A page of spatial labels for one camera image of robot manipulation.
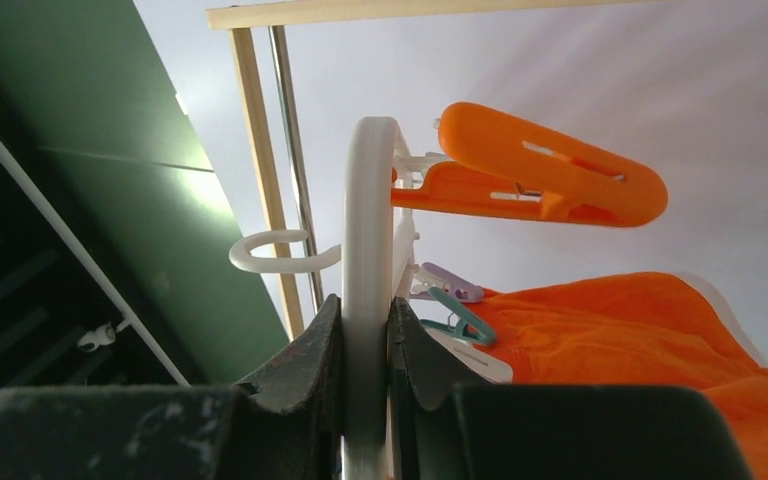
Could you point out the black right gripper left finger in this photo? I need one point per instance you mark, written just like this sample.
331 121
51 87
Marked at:
192 424

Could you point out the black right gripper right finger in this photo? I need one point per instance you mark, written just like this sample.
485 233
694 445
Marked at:
556 430

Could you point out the white plastic clip hanger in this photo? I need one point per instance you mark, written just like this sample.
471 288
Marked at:
341 400

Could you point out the orange underwear white trim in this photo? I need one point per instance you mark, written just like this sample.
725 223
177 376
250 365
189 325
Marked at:
644 328

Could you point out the white clothes peg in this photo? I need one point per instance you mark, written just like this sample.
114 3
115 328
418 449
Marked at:
485 365

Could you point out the teal clothes peg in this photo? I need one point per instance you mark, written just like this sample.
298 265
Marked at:
469 327

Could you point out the purple clothes peg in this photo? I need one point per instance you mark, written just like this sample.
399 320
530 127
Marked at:
429 275

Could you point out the orange clothes peg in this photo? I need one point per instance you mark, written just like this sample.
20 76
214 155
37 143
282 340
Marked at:
497 165

